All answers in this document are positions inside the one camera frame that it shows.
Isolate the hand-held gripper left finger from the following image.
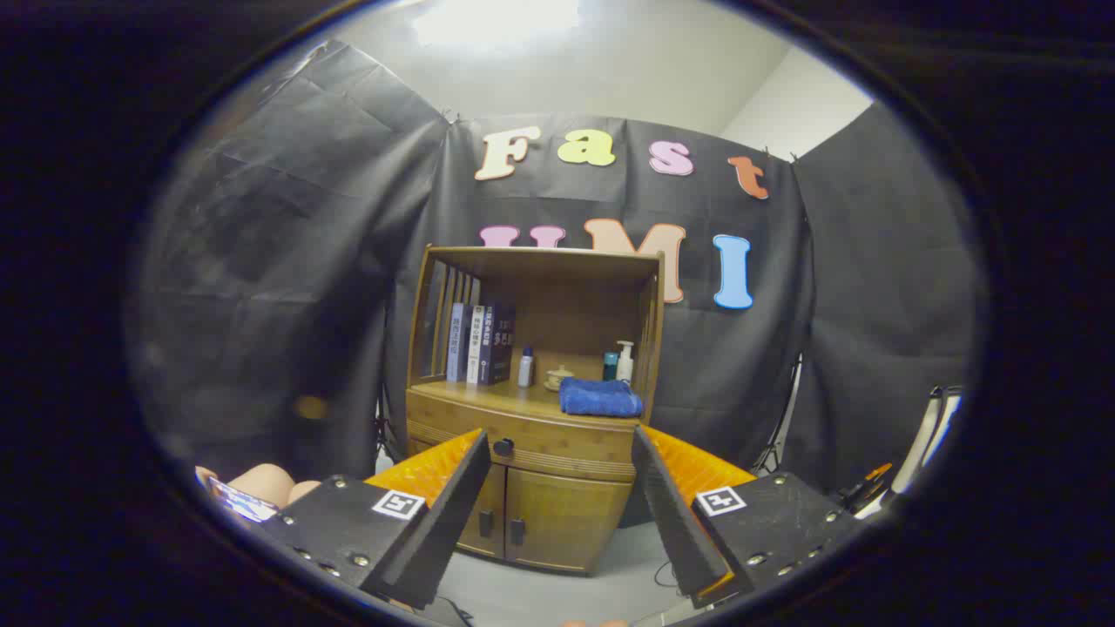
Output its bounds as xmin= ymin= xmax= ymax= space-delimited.
xmin=261 ymin=427 xmax=493 ymax=610

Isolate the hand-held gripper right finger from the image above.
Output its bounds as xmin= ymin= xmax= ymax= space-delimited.
xmin=631 ymin=424 xmax=872 ymax=610

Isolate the wooden drawer with black knob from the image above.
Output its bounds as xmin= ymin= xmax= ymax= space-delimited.
xmin=405 ymin=390 xmax=641 ymax=484

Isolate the wooden cabinet door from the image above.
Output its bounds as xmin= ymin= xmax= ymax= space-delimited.
xmin=505 ymin=466 xmax=633 ymax=574
xmin=455 ymin=462 xmax=509 ymax=559

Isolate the wooden countertop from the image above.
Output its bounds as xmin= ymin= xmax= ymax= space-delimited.
xmin=416 ymin=379 xmax=645 ymax=423

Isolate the wooden cabinet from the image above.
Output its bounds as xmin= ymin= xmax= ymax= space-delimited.
xmin=383 ymin=246 xmax=667 ymax=576

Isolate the black backdrop stand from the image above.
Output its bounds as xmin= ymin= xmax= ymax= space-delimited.
xmin=753 ymin=353 xmax=804 ymax=475
xmin=373 ymin=383 xmax=395 ymax=462

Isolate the blue towel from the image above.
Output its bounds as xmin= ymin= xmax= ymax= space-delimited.
xmin=558 ymin=377 xmax=644 ymax=419

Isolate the light blue book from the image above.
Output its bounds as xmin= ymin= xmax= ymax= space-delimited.
xmin=446 ymin=302 xmax=468 ymax=382

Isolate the white book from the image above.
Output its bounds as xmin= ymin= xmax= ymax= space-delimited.
xmin=466 ymin=305 xmax=486 ymax=385

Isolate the dark navy book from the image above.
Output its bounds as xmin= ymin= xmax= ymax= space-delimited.
xmin=479 ymin=302 xmax=517 ymax=386

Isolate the orange and black tool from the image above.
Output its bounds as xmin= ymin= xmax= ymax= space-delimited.
xmin=838 ymin=462 xmax=895 ymax=515

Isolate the smartphone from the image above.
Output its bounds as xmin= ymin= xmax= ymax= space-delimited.
xmin=207 ymin=477 xmax=280 ymax=525

